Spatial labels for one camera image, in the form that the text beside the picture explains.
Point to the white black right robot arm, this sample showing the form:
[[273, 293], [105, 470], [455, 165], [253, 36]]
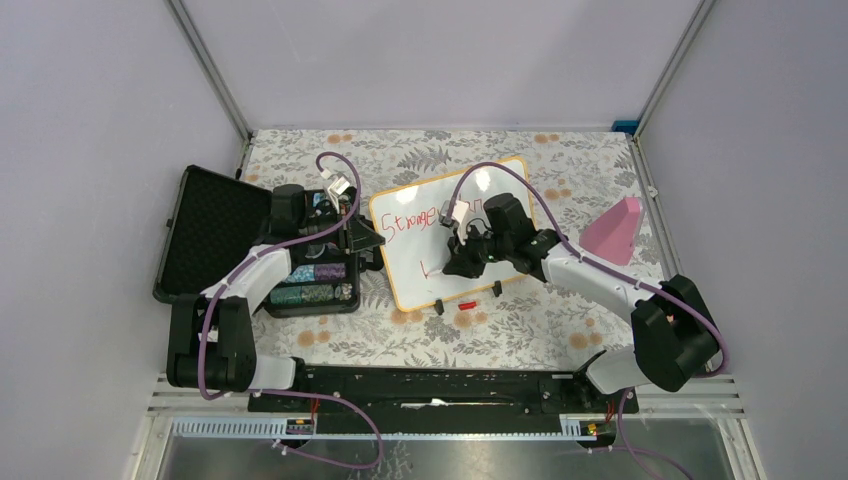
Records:
[[673, 334]]

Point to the blue corner bracket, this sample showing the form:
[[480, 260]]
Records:
[[628, 127]]

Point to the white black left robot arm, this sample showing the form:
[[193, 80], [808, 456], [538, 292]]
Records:
[[211, 344]]

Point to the black poker chip case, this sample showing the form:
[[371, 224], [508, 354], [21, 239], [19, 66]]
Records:
[[218, 219]]

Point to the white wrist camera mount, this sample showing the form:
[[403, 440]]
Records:
[[337, 185], [454, 216]]

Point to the pink wedge block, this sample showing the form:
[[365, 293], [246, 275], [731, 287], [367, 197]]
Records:
[[613, 235]]

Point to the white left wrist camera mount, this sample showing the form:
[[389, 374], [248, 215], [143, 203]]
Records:
[[337, 185]]

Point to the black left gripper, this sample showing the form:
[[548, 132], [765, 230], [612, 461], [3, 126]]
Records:
[[355, 236]]

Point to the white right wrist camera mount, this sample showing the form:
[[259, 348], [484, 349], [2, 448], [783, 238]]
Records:
[[454, 216]]

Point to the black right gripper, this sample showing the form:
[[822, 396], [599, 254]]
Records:
[[461, 261]]

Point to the yellow framed whiteboard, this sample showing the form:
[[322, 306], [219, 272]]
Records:
[[415, 242]]

